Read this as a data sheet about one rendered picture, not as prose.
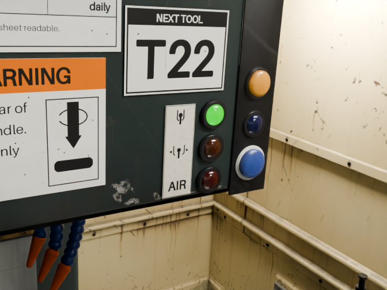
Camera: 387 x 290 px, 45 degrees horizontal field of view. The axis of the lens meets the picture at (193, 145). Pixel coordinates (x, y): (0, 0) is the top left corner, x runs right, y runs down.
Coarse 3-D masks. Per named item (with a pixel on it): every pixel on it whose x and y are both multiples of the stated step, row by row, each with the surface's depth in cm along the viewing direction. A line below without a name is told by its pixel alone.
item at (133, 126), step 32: (128, 0) 36; (160, 0) 38; (192, 0) 39; (224, 0) 41; (128, 96) 38; (160, 96) 40; (192, 96) 42; (224, 96) 44; (128, 128) 39; (160, 128) 41; (224, 128) 45; (128, 160) 40; (160, 160) 42; (192, 160) 44; (224, 160) 46; (64, 192) 38; (96, 192) 39; (128, 192) 41; (160, 192) 43; (192, 192) 45; (0, 224) 36; (32, 224) 37
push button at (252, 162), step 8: (248, 152) 46; (256, 152) 46; (240, 160) 46; (248, 160) 46; (256, 160) 47; (264, 160) 47; (240, 168) 46; (248, 168) 46; (256, 168) 47; (248, 176) 47
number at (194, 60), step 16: (176, 32) 39; (192, 32) 40; (208, 32) 41; (176, 48) 39; (192, 48) 40; (208, 48) 41; (176, 64) 40; (192, 64) 41; (208, 64) 42; (176, 80) 40; (192, 80) 41; (208, 80) 42
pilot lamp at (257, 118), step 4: (252, 116) 45; (256, 116) 46; (260, 116) 46; (248, 120) 45; (252, 120) 45; (256, 120) 46; (260, 120) 46; (248, 124) 45; (252, 124) 45; (256, 124) 46; (260, 124) 46; (248, 128) 46; (252, 128) 46; (256, 128) 46; (260, 128) 46; (252, 132) 46; (256, 132) 46
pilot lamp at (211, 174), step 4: (208, 172) 44; (212, 172) 45; (216, 172) 45; (204, 176) 44; (208, 176) 44; (212, 176) 45; (216, 176) 45; (204, 180) 44; (208, 180) 44; (212, 180) 45; (216, 180) 45; (204, 184) 44; (208, 184) 45; (212, 184) 45; (216, 184) 45; (204, 188) 45; (208, 188) 45; (212, 188) 45
